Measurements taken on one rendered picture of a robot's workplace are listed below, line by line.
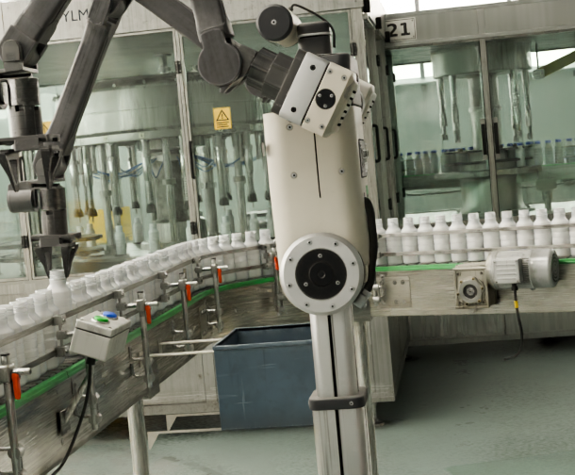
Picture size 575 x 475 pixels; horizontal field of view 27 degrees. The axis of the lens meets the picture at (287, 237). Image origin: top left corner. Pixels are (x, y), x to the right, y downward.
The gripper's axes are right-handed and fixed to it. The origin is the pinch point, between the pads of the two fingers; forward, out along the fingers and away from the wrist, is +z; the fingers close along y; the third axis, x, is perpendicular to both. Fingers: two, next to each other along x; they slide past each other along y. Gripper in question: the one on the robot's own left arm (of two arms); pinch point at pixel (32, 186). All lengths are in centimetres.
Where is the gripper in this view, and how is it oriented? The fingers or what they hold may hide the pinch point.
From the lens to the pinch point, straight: 221.7
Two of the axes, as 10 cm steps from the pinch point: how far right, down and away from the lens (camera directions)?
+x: 1.4, -0.7, 9.9
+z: 0.8, 9.9, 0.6
